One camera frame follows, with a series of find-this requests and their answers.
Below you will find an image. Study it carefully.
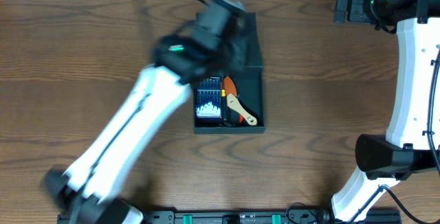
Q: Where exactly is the black gift box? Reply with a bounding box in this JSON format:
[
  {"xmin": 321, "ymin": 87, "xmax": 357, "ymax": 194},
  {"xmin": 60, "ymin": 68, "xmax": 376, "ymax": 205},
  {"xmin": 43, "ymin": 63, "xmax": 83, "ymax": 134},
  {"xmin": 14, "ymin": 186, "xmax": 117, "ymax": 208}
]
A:
[{"xmin": 193, "ymin": 12, "xmax": 266, "ymax": 135}]

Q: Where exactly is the small black-handled hammer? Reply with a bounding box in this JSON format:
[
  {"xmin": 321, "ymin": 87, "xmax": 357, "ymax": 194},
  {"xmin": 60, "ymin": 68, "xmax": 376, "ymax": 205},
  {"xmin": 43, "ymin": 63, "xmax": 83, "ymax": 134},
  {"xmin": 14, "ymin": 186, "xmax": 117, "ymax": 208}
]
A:
[{"xmin": 221, "ymin": 113, "xmax": 239, "ymax": 128}]

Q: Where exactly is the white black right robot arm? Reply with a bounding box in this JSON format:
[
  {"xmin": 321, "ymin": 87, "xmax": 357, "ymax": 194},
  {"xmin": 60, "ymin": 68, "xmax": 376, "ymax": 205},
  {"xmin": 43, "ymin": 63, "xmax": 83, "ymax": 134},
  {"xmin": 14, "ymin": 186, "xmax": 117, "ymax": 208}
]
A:
[{"xmin": 320, "ymin": 0, "xmax": 439, "ymax": 223}]

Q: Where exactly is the black yellow screwdriver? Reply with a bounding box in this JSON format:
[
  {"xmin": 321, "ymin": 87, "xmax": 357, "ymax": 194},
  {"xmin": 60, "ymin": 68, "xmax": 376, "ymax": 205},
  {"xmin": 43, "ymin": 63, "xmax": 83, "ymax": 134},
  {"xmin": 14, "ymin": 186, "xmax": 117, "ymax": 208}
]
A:
[{"xmin": 221, "ymin": 80, "xmax": 228, "ymax": 126}]

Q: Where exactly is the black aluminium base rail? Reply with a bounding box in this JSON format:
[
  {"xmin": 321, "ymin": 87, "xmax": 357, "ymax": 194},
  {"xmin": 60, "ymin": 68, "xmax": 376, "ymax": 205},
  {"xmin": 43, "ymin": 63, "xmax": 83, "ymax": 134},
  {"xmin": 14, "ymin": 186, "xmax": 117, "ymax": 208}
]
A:
[{"xmin": 137, "ymin": 208, "xmax": 402, "ymax": 224}]

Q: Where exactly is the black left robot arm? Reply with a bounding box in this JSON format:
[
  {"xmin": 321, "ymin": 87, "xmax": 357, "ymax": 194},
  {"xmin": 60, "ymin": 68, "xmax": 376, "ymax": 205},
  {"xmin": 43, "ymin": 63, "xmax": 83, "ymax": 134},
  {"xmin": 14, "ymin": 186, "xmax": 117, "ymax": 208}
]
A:
[{"xmin": 44, "ymin": 22, "xmax": 248, "ymax": 223}]

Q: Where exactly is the red scraper wooden handle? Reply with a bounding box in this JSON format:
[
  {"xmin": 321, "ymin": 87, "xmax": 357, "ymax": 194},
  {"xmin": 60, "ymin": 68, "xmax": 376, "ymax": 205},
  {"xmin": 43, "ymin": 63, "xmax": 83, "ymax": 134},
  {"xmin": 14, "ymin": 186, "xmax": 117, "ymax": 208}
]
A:
[{"xmin": 223, "ymin": 76, "xmax": 258, "ymax": 126}]

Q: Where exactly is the blue screwdriver bit case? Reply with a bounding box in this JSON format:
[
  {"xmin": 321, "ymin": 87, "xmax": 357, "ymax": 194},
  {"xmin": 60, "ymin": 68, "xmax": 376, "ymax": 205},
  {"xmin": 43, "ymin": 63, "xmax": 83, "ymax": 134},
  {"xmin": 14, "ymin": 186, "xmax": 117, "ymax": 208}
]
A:
[{"xmin": 195, "ymin": 77, "xmax": 221, "ymax": 118}]

